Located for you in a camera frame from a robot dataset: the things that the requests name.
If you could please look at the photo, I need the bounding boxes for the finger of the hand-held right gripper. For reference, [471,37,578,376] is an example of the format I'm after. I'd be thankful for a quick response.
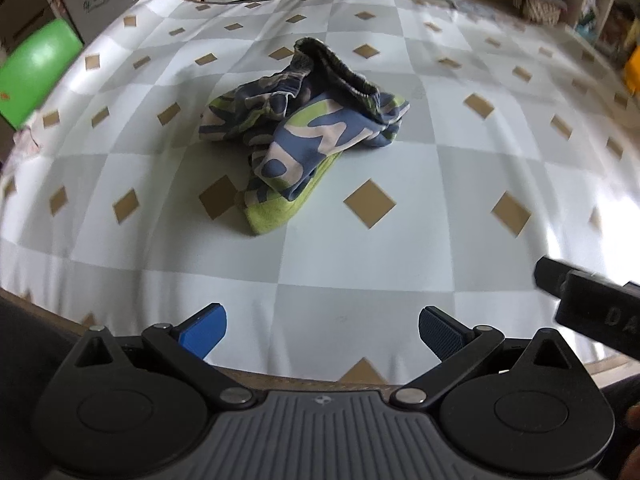
[533,255,569,302]

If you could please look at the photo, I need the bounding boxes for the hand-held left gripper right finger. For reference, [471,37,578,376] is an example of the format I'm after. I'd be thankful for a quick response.
[390,306,577,410]

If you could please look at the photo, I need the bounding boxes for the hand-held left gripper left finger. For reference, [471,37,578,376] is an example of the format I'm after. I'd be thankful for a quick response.
[70,303,256,407]

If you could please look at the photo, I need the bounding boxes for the blue letter-print pants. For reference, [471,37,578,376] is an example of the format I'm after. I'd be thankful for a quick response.
[199,37,411,236]

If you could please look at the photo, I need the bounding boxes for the grey white checkered tablecloth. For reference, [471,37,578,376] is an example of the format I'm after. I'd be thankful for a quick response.
[0,0,640,396]

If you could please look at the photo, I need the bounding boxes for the yellow plastic chair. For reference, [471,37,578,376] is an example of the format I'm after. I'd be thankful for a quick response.
[622,45,640,92]

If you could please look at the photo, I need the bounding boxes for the woven patterned bag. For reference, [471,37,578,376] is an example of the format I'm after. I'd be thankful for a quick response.
[512,0,564,24]

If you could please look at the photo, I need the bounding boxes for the white shelf unit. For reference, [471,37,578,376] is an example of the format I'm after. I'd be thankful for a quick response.
[574,0,640,63]

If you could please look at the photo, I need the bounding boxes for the green plastic chair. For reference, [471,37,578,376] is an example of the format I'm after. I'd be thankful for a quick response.
[0,19,84,129]

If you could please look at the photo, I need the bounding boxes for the wooden cabinet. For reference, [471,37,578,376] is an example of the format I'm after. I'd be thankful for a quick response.
[0,0,57,56]

